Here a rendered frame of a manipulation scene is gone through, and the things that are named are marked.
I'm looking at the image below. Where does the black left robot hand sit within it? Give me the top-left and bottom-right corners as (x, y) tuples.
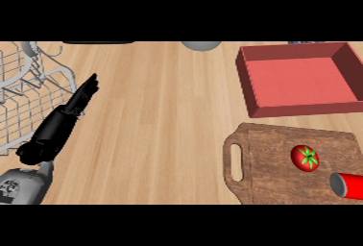
(17, 73), (101, 166)

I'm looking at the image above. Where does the brown wooden cutting board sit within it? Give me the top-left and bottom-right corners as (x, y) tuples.
(223, 122), (363, 206)

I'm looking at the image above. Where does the red tomato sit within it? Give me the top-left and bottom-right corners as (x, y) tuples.
(290, 144), (322, 173)

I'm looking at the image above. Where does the red cardboard box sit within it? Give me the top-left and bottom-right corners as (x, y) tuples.
(235, 41), (363, 119)

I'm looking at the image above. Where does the grey round object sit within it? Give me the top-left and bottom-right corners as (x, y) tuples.
(180, 40), (225, 52)

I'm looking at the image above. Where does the dark blue object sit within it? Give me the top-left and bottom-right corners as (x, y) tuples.
(288, 40), (326, 45)

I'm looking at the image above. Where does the red can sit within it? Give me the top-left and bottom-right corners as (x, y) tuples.
(329, 172), (363, 201)

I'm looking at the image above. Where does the white wire basket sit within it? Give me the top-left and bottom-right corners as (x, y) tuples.
(0, 40), (79, 157)

